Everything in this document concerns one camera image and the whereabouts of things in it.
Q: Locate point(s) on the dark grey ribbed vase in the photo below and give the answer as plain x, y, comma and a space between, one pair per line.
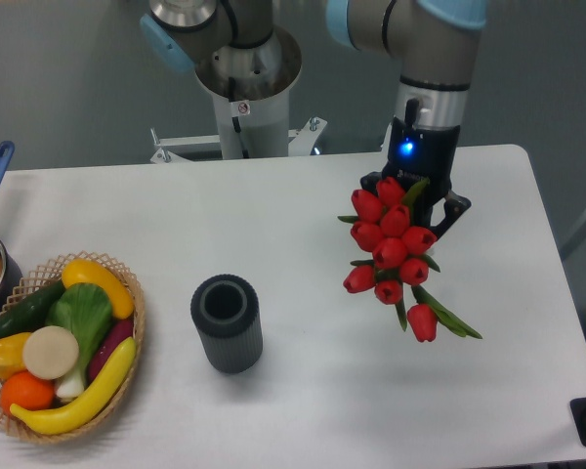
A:
225, 311

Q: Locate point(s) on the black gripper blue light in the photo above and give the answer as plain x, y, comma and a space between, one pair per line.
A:
415, 154

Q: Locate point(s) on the yellow bell pepper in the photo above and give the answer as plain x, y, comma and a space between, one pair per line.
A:
11, 354

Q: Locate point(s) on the woven wicker basket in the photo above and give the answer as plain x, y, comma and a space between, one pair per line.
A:
47, 274

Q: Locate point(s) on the green cucumber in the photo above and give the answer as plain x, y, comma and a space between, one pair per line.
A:
30, 313

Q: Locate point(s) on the green bok choy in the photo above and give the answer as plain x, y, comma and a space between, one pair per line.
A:
85, 311

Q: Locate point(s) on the beige round disc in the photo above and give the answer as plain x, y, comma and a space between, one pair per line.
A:
50, 352

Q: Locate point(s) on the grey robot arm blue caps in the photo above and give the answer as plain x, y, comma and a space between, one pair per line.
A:
436, 44

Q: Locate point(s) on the red tulip bouquet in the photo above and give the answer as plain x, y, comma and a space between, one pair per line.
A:
384, 227

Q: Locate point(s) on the orange fruit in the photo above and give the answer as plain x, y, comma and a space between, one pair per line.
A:
28, 391

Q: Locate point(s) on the yellow banana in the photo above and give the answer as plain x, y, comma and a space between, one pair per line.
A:
90, 403

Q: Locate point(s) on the purple eggplant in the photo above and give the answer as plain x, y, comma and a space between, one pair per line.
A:
119, 332

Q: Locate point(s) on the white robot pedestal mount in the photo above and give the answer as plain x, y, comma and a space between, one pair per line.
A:
250, 90

